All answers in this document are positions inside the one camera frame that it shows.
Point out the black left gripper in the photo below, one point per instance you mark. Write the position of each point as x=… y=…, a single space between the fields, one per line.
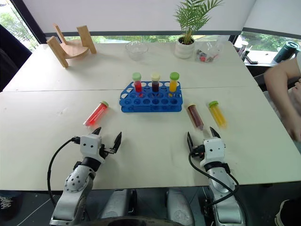
x=105 y=151

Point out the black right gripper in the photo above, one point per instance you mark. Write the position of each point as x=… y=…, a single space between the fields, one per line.
x=198 y=151

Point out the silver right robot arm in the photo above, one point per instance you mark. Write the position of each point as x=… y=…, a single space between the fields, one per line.
x=228 y=212

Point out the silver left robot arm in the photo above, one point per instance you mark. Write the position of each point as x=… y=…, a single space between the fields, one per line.
x=75 y=186

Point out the brown tube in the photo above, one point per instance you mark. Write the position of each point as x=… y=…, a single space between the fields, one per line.
x=195 y=115

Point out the red tube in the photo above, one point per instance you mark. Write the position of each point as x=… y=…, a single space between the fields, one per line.
x=137 y=86
x=96 y=114

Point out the yellow tube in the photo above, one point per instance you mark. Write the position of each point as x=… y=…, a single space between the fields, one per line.
x=218 y=115

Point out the blue test tube rack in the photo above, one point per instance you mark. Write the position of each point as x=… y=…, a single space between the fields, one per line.
x=150 y=103

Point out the orange tube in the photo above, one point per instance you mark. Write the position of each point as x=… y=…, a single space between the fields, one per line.
x=173 y=85

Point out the dark purple tube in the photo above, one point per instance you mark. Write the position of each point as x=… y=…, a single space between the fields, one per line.
x=155 y=84

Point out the silver robot leg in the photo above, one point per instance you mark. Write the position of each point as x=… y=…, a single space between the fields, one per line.
x=120 y=204
x=179 y=207

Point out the clear plastic bag with items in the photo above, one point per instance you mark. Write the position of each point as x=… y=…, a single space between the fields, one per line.
x=208 y=53

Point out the clear glass bowl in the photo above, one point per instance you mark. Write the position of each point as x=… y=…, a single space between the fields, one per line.
x=137 y=50

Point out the palm plant in white pot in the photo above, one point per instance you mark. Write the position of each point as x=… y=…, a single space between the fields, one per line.
x=184 y=48

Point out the wooden curved stand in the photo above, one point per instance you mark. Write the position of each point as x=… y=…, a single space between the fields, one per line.
x=75 y=49

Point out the white bottle pink label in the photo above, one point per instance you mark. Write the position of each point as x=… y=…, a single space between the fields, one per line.
x=243 y=48

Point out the black shoe white sole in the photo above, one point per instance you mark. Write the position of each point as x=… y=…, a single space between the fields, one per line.
x=288 y=213

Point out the dark green thermos bottle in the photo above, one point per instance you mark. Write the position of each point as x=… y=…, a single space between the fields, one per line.
x=284 y=53

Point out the dark shoe white laces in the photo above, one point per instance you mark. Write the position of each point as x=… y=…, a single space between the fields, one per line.
x=8 y=203

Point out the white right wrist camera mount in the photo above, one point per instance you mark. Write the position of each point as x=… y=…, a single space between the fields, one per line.
x=214 y=149

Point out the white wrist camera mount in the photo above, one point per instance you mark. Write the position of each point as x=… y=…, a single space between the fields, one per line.
x=90 y=146
x=214 y=149

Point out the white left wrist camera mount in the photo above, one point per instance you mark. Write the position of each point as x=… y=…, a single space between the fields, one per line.
x=90 y=146

